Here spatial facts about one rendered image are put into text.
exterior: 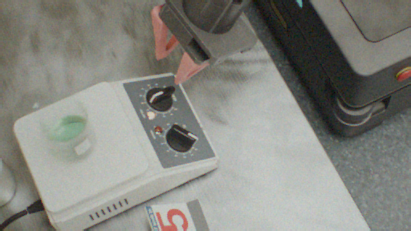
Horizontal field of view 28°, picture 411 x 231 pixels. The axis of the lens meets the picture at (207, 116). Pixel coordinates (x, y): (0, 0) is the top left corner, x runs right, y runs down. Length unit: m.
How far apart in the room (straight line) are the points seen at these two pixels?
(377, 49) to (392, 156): 0.37
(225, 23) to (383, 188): 1.02
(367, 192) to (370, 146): 0.10
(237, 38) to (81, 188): 0.23
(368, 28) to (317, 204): 0.60
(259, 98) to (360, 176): 0.80
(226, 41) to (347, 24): 0.71
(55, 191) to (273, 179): 0.25
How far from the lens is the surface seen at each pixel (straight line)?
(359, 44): 1.49
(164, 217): 0.93
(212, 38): 0.81
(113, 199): 0.90
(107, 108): 0.92
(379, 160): 1.79
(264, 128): 0.99
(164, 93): 0.94
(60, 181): 0.90
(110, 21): 1.07
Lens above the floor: 1.66
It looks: 67 degrees down
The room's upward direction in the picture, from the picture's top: 7 degrees counter-clockwise
